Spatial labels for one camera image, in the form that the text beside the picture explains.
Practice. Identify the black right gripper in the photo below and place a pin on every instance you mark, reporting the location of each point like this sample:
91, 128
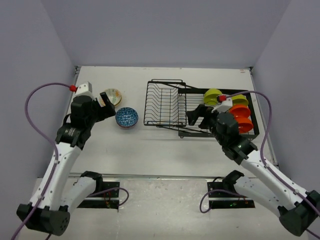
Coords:
201, 110

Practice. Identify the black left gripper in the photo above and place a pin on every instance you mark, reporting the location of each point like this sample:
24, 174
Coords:
106, 111

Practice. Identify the white floral leaf bowl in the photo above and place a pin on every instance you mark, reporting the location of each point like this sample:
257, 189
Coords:
114, 96

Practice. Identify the lime green bowl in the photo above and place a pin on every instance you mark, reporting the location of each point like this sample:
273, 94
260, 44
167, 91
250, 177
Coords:
210, 96
239, 99

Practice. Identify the blue white patterned bowl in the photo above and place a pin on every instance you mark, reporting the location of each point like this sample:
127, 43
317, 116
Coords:
126, 116

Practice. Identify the red pink patterned bowl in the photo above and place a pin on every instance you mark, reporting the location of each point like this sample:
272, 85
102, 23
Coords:
126, 127

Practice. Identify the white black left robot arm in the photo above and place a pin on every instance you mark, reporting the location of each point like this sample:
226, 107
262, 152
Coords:
48, 211

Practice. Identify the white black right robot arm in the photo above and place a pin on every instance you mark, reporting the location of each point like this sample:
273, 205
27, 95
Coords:
295, 207

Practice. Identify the orange bowl rear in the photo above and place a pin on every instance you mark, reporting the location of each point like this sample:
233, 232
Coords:
240, 111

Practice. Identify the orange bowl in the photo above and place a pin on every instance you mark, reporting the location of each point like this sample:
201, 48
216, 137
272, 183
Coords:
245, 125
240, 111

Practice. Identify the orange bowl front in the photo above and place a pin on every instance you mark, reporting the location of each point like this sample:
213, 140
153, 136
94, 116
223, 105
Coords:
245, 125

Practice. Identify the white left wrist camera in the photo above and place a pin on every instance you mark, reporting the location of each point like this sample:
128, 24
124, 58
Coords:
84, 89

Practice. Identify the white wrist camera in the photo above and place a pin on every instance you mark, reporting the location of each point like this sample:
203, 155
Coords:
224, 103
84, 89

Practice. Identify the black wire dish rack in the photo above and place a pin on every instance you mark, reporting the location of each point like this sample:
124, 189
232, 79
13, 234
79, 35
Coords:
167, 102

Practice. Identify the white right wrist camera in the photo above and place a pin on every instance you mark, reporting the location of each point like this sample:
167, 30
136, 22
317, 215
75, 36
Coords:
224, 103

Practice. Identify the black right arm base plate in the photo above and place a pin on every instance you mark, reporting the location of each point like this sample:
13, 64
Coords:
222, 200

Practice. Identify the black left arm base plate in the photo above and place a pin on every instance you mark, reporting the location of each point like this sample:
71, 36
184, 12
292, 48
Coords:
107, 200

